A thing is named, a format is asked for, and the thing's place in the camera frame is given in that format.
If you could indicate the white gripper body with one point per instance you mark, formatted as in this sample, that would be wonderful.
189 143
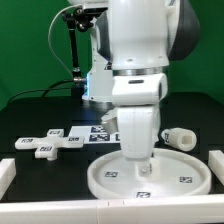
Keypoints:
138 129

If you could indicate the white round table top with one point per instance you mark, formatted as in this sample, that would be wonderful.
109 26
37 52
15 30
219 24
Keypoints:
168 173

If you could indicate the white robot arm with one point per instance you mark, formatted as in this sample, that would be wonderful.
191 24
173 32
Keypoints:
140 38

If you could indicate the white fiducial marker sheet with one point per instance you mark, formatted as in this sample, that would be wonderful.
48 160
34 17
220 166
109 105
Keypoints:
94 134

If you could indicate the white right border block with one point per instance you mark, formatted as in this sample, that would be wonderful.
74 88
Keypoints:
216 164

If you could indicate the white border block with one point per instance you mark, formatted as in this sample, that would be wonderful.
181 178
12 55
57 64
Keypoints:
216 164
7 174

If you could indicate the white cross-shaped table base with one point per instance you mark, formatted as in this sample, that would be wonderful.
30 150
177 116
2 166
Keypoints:
47 147

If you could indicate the white left border block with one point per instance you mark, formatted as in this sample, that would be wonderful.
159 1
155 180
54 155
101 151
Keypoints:
7 174

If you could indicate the white front border rail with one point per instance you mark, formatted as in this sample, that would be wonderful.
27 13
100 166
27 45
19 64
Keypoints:
174 210

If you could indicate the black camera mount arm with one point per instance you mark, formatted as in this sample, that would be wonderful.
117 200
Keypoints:
77 21

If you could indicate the grey camera on mount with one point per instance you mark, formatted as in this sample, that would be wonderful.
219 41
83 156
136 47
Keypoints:
94 7

